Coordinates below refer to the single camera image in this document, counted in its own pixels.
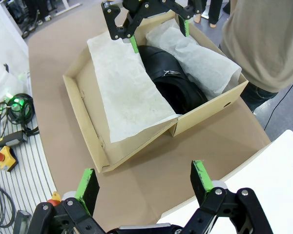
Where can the black leather buckle shoe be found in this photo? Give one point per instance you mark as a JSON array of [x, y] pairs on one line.
[[166, 63]]

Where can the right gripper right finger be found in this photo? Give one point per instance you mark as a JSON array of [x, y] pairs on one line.
[[200, 180]]

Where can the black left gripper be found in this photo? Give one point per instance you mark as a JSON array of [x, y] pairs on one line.
[[146, 4]]

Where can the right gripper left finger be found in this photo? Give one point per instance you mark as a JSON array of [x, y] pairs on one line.
[[88, 190]]

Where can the white tissue paper sheet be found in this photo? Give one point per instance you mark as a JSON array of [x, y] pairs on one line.
[[127, 85]]

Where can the person in beige sweater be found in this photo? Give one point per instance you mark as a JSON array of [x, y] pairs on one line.
[[266, 41]]

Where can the brown cardboard shoe box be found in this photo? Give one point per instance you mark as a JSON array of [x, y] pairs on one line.
[[92, 126]]

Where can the grey enabling pendant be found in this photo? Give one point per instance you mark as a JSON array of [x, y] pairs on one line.
[[12, 139]]

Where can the yellow emergency stop box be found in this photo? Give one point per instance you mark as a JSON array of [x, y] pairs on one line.
[[6, 158], [55, 197]]

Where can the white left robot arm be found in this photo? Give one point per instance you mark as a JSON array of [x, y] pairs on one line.
[[5, 80]]

